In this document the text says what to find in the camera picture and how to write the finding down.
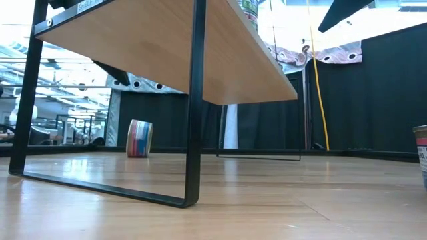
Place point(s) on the grey tarp with grommets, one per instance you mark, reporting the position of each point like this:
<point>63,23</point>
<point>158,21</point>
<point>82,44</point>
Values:
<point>146,85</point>
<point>340,55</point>

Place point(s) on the person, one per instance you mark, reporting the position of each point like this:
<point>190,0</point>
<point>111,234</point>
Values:
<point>5,135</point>

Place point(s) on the wooden shelf black metal frame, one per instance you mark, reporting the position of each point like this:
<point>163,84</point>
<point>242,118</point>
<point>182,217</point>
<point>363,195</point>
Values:
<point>150,43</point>

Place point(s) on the black office chair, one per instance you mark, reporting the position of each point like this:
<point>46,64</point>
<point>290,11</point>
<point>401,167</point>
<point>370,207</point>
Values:
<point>40,135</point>

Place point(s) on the pink blue gold-lidded can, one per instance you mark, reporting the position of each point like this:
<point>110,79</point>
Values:
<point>422,150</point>
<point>139,138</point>

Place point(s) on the black table frame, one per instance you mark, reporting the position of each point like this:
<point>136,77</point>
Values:
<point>367,154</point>

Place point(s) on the white rounded machine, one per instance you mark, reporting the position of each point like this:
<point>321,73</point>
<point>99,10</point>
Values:
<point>14,116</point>

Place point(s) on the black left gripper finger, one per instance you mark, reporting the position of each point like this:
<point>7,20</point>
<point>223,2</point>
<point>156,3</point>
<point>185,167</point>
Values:
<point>115,73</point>

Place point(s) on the black curtain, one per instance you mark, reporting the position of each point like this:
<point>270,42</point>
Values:
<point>367,100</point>
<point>166,116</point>

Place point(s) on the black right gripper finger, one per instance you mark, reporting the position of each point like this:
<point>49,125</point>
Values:
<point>340,11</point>

